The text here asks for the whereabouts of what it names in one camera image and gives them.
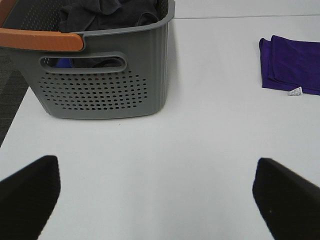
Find purple towel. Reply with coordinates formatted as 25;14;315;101
258;35;320;95

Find orange basket handle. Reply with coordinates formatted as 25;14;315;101
0;0;84;53

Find blue cloth inside basket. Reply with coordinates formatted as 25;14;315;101
54;58;73;69

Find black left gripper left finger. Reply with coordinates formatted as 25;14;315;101
0;155;61;240

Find grey perforated laundry basket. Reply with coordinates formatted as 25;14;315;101
0;0;175;120

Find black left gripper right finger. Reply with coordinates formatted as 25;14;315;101
252;158;320;240

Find dark grey clothes in basket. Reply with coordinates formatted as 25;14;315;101
59;0;160;33

